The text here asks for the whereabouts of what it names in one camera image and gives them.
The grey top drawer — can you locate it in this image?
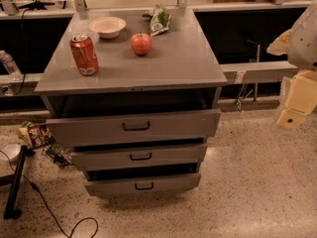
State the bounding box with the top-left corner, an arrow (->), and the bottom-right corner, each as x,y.
47,109 -> 221,147

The clear plastic bottle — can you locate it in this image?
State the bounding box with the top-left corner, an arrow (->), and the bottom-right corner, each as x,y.
0,51 -> 23,81

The green chip bag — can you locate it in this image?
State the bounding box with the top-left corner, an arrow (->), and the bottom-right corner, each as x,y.
143,4 -> 171,37

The orange soda can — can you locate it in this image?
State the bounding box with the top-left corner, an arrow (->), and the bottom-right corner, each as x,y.
69,33 -> 99,76

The grey drawer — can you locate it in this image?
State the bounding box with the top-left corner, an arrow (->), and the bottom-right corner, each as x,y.
85,174 -> 201,196
47,109 -> 221,147
70,144 -> 207,171

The black stand leg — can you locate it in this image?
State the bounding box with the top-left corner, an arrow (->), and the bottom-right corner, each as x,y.
0,145 -> 28,219

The brown snack bag on floor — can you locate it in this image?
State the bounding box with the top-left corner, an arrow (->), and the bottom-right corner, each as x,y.
18,121 -> 53,149

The white bowl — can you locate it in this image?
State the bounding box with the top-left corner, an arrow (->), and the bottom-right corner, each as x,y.
89,17 -> 126,39

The red apple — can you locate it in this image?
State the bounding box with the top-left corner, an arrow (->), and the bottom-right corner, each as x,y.
130,33 -> 152,56

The grey bottom drawer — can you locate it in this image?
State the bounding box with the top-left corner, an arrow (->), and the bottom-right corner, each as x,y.
85,174 -> 201,196

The black floor cable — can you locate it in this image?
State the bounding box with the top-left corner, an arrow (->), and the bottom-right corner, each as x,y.
0,149 -> 100,238

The grey drawer cabinet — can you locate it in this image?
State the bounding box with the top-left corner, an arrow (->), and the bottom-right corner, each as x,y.
36,9 -> 227,182

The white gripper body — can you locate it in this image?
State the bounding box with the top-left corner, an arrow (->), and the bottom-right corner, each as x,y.
287,0 -> 317,69

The grey middle drawer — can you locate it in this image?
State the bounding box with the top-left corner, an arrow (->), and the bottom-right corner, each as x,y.
70,144 -> 207,171

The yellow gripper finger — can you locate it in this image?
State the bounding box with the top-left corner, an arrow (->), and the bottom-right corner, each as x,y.
276,70 -> 317,131
266,29 -> 292,56

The white round object on floor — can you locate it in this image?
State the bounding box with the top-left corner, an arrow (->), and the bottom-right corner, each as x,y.
0,144 -> 21,162

